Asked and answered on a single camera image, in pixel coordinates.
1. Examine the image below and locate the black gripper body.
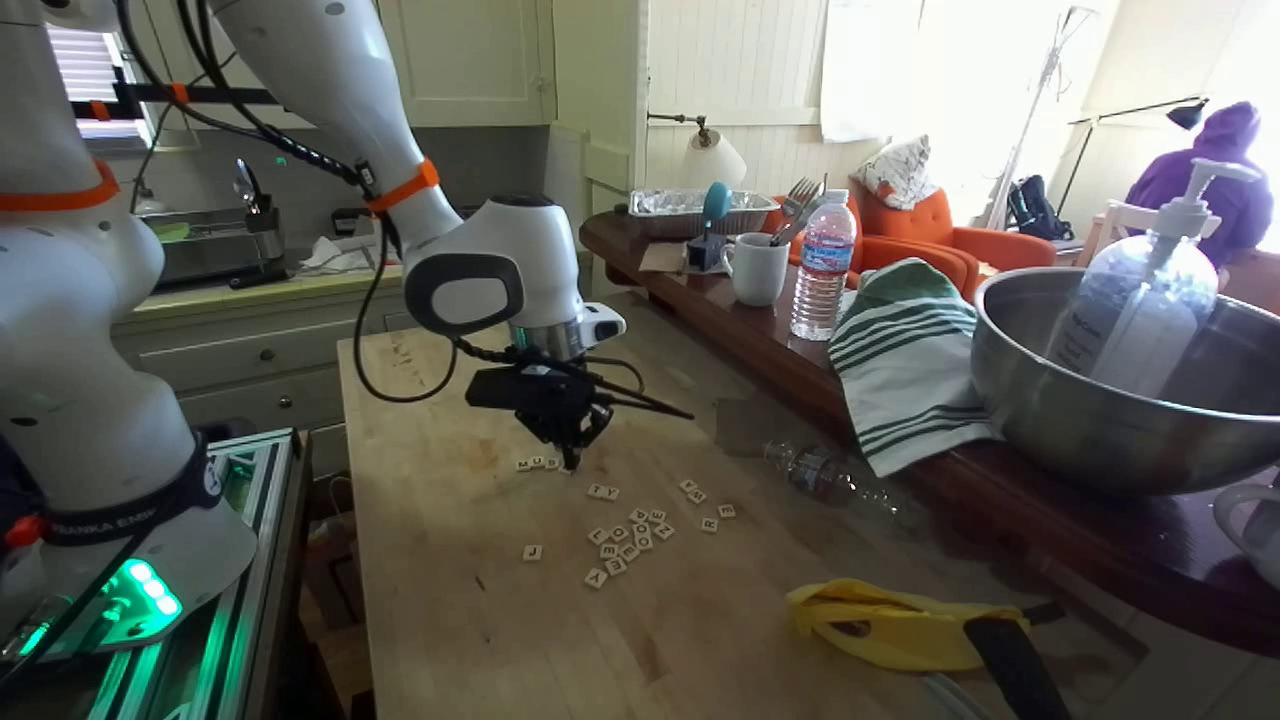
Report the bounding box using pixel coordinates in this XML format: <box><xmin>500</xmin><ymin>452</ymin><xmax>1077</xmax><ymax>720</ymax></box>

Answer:
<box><xmin>462</xmin><ymin>363</ymin><xmax>611</xmax><ymax>441</ymax></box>

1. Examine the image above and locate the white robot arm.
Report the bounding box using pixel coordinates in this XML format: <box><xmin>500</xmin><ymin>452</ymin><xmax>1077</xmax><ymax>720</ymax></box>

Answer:
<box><xmin>0</xmin><ymin>0</ymin><xmax>623</xmax><ymax>630</ymax></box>

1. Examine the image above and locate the teal scoop on black base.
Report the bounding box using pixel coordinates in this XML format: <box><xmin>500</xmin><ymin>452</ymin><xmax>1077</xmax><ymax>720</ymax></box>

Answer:
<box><xmin>686</xmin><ymin>179</ymin><xmax>733</xmax><ymax>273</ymax></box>

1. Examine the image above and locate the white ceramic mug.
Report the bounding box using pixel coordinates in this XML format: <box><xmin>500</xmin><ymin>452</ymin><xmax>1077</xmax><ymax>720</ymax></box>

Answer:
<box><xmin>723</xmin><ymin>234</ymin><xmax>789</xmax><ymax>309</ymax></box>

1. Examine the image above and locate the crumpled clear plastic wrap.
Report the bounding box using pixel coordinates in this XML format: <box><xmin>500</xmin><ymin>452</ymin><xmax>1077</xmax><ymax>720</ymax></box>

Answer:
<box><xmin>765</xmin><ymin>445</ymin><xmax>897</xmax><ymax>516</ymax></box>

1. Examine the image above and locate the white table lamp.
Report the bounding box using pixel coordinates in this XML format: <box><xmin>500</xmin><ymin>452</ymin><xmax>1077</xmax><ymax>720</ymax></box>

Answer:
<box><xmin>649</xmin><ymin>111</ymin><xmax>746</xmax><ymax>189</ymax></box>

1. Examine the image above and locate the clear plastic water bottle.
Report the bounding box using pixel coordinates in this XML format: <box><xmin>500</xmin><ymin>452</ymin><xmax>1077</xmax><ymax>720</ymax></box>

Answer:
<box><xmin>789</xmin><ymin>189</ymin><xmax>855</xmax><ymax>340</ymax></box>

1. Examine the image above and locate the green striped white towel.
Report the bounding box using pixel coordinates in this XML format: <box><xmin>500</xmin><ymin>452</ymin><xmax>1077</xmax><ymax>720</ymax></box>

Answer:
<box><xmin>826</xmin><ymin>261</ymin><xmax>990</xmax><ymax>481</ymax></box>

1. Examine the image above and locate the orange cloth bag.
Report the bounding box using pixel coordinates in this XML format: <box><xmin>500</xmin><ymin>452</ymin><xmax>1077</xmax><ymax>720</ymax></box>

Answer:
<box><xmin>755</xmin><ymin>179</ymin><xmax>1061</xmax><ymax>301</ymax></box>

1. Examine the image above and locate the yellow black hand tool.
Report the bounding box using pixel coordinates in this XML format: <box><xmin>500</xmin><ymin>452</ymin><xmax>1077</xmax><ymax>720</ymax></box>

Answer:
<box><xmin>789</xmin><ymin>581</ymin><xmax>1073</xmax><ymax>720</ymax></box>

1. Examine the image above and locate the white pump dispenser bottle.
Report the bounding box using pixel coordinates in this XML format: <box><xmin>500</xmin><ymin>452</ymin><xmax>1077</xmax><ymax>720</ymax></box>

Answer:
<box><xmin>1049</xmin><ymin>157</ymin><xmax>1258</xmax><ymax>395</ymax></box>

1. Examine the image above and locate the large steel mixing bowl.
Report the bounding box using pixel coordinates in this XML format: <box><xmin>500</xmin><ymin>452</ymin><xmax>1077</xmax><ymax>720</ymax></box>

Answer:
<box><xmin>971</xmin><ymin>267</ymin><xmax>1280</xmax><ymax>500</ymax></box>

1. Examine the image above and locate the dark wooden side table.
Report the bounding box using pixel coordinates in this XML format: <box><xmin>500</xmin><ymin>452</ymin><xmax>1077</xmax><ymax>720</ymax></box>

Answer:
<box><xmin>575</xmin><ymin>210</ymin><xmax>1280</xmax><ymax>661</ymax></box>

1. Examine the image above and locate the purple plush toy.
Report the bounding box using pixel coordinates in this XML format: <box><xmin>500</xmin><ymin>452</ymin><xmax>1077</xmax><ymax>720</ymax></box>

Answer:
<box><xmin>1123</xmin><ymin>101</ymin><xmax>1280</xmax><ymax>267</ymax></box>

